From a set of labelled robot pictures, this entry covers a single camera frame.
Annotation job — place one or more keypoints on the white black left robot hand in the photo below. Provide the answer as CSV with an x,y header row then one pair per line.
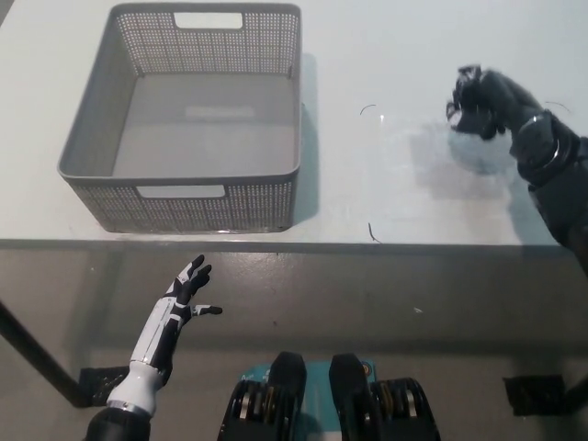
x,y
158,326

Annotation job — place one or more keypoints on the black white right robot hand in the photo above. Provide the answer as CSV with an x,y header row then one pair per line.
x,y
500,98

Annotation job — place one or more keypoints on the black floor plate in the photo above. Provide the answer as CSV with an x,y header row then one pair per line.
x,y
533,395
98,379

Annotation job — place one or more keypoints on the black metal table leg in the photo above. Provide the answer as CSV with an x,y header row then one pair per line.
x,y
41,356

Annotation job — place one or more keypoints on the black teal robot body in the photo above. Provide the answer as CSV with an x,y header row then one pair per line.
x,y
294,404

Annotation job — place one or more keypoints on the grey perforated plastic basket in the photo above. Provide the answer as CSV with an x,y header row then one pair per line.
x,y
202,128

